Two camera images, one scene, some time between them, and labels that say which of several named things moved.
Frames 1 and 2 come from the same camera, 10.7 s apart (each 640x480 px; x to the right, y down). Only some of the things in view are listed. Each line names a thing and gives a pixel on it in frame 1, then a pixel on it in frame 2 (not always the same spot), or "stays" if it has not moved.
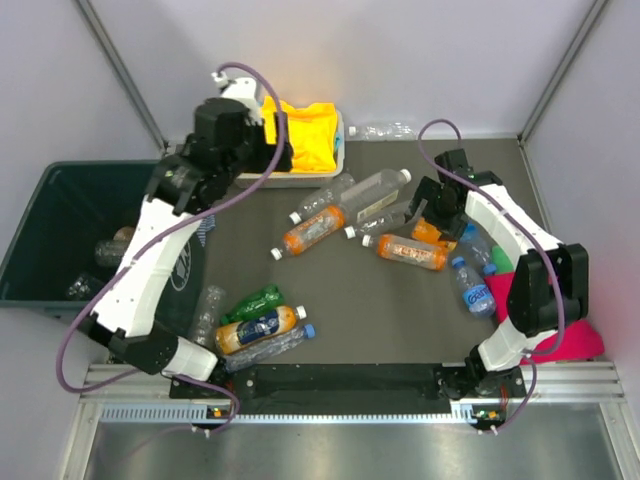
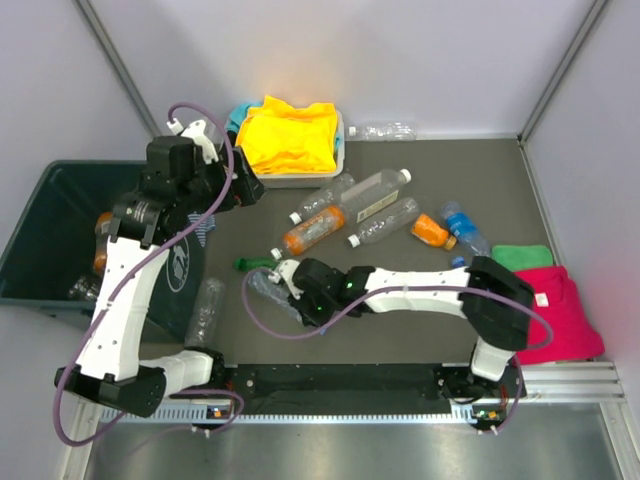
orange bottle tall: x=300 y=238 stays
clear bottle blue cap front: x=266 y=347 -> x=264 y=282
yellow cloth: x=311 y=131 stays
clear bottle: x=392 y=131 stays
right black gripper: x=429 y=190 -> x=301 y=301
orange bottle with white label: x=409 y=251 -> x=101 y=231
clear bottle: x=330 y=195 stays
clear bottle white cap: x=83 y=287 stays
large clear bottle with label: x=375 y=194 stays
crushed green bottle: x=269 y=297 -> x=245 y=264
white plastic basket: x=303 y=179 stays
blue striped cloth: x=206 y=224 stays
